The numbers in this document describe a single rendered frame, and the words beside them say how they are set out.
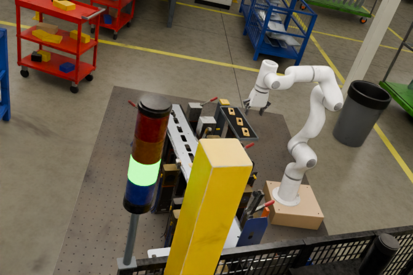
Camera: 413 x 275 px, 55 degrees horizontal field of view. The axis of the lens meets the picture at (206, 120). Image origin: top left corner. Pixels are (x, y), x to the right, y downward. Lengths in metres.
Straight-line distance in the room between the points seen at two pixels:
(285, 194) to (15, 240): 1.93
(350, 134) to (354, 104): 0.41
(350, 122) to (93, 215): 3.54
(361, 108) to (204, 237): 4.21
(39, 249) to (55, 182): 0.69
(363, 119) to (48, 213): 3.59
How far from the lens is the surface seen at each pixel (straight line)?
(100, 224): 2.42
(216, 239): 1.01
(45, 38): 4.80
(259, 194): 2.06
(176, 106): 2.95
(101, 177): 2.69
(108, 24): 6.39
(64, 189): 3.62
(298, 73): 2.20
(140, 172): 0.91
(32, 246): 3.24
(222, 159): 0.85
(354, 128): 5.19
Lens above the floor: 2.50
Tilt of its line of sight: 32 degrees down
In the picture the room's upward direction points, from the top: 15 degrees clockwise
